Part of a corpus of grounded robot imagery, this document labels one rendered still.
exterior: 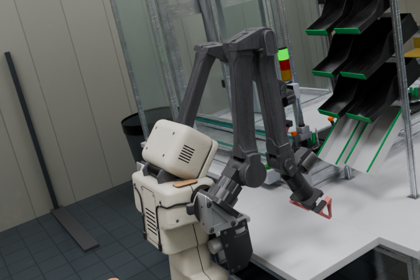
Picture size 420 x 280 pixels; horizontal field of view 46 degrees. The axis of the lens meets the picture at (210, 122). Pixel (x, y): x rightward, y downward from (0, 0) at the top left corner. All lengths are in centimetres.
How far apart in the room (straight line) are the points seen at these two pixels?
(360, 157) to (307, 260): 50
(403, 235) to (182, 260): 73
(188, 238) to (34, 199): 359
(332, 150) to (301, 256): 54
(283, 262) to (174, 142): 55
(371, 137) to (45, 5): 358
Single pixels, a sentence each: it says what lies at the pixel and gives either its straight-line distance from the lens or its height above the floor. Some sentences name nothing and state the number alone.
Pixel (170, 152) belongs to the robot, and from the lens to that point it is 145.
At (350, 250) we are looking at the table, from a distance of 172.
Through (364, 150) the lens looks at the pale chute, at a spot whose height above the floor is 105.
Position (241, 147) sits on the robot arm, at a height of 132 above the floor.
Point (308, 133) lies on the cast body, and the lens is 226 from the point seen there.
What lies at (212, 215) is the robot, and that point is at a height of 117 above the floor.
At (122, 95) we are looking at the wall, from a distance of 511.
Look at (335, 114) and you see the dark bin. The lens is 193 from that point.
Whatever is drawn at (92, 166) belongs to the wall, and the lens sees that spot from 512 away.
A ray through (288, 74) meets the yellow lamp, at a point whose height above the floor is 129.
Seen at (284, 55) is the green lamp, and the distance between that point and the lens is 238.
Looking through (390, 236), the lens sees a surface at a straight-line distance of 178.
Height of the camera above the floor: 177
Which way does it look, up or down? 15 degrees down
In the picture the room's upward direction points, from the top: 12 degrees counter-clockwise
